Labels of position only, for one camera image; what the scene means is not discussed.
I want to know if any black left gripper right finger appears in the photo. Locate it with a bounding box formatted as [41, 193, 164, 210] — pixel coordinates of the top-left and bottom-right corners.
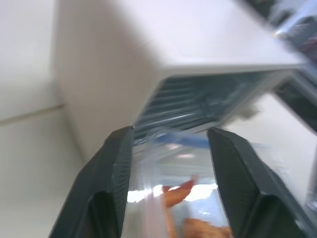
[207, 127, 312, 238]

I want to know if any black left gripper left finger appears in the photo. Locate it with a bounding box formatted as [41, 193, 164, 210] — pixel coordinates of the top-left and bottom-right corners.
[49, 125, 135, 238]

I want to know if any clear plastic bag with food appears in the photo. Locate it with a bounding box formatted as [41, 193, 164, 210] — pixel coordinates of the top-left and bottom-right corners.
[120, 127, 267, 238]

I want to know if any white toaster oven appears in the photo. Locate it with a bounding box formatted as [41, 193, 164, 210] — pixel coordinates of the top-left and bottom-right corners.
[53, 0, 317, 166]

